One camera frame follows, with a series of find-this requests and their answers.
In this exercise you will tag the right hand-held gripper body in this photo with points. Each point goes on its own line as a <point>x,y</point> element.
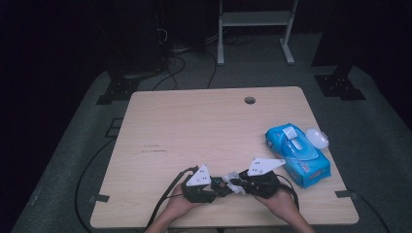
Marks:
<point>260,166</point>

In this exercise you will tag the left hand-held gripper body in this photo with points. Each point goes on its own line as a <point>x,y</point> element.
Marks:
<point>199,178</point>

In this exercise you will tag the white wet wipe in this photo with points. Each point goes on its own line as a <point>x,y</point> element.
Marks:
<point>230,177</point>

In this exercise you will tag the blue wet wipes pack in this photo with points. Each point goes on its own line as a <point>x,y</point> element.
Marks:
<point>307,168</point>

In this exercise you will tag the person's left hand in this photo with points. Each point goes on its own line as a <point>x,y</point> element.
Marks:
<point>179,207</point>

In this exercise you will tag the person's right hand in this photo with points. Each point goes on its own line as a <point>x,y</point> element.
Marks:
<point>281,205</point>

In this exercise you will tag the dark tape strip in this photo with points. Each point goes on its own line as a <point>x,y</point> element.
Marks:
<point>345,194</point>
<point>100,198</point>

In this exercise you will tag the floor outlet cover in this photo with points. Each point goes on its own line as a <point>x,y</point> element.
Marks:
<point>114,127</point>

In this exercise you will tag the black stand base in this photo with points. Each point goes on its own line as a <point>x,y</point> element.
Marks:
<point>118,90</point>
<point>338,87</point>

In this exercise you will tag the white metal stand frame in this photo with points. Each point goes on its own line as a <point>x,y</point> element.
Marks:
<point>256,17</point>

